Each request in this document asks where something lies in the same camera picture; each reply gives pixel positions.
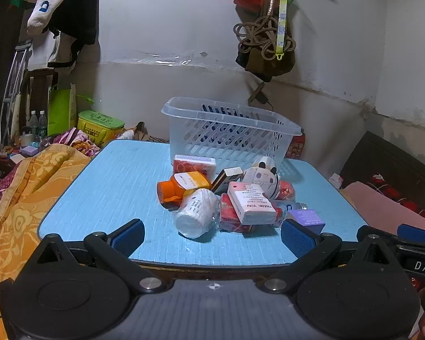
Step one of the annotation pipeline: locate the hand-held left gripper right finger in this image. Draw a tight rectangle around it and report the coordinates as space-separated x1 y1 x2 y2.
258 220 399 294

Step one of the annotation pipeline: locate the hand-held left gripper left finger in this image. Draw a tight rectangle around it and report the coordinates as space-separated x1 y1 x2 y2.
38 218 163 294

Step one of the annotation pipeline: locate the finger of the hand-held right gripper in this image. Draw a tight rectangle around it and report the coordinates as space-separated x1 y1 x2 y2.
393 224 425 248

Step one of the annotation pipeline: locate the purple box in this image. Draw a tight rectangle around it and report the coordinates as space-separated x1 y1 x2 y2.
288 208 326 235

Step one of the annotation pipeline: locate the clear small bottle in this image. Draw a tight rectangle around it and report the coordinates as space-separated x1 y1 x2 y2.
276 200 308 217

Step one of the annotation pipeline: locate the small red packet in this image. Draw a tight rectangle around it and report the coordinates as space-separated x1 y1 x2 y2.
279 180 297 202

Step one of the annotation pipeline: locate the pink box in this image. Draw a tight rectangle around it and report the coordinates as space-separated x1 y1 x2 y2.
228 181 277 225

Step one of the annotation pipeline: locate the red snack packet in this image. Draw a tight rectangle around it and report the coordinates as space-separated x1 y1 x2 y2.
219 194 284 233

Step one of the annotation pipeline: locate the orange plastic bottle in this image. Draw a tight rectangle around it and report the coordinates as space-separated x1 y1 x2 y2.
157 171 213 210

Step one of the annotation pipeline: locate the panda toy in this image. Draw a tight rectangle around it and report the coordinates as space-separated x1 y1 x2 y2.
241 157 281 199

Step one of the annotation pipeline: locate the white paper cup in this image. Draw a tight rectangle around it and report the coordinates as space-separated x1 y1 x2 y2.
176 188 221 239

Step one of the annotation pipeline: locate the black and white box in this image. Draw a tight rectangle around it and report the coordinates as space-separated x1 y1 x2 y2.
212 167 243 194

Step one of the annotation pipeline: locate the red tissue pack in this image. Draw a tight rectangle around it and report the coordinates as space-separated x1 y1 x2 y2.
173 155 216 178

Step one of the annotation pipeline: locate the clear plastic basket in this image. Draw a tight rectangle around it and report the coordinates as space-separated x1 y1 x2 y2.
161 97 303 169

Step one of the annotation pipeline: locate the red and black blanket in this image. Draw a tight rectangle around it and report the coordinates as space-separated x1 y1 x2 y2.
366 173 425 224

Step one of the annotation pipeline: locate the pink cloth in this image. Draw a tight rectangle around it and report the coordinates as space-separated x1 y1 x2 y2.
342 181 425 236

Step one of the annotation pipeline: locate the dark wooden headboard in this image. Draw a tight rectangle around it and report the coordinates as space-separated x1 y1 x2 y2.
340 131 425 225

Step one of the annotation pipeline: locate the red gift box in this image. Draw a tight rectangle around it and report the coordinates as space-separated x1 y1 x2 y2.
284 134 306 160

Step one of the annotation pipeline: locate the brown cardboard box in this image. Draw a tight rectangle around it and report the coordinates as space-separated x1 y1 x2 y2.
126 121 171 144

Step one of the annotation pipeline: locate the orange patterned blanket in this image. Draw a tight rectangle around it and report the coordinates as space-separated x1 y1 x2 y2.
0 144 92 340

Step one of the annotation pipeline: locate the yellow-green gift box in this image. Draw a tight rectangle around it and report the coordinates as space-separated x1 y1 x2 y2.
77 110 126 146

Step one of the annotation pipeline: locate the green shopping bag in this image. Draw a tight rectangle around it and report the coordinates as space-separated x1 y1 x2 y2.
47 83 77 137

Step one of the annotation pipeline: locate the dark wooden chair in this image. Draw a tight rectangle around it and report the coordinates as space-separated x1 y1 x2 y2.
19 69 59 137

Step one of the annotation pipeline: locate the brown hanging bag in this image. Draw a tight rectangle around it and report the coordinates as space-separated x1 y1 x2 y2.
235 32 297 83

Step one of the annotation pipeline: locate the metal crutch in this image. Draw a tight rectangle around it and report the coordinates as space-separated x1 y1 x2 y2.
0 41 32 146

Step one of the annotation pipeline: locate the black garment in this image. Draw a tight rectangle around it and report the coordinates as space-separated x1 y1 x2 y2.
47 0 100 69

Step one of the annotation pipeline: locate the white printed jacket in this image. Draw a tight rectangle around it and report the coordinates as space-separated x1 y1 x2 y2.
26 0 100 37

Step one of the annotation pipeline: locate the black charger with cable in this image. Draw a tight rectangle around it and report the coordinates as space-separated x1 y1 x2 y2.
247 81 275 112

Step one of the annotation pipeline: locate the coiled brown rope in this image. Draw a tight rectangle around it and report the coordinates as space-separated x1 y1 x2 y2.
233 0 297 61

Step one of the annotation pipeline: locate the yellow-green strap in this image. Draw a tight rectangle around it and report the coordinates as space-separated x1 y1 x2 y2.
275 0 290 60

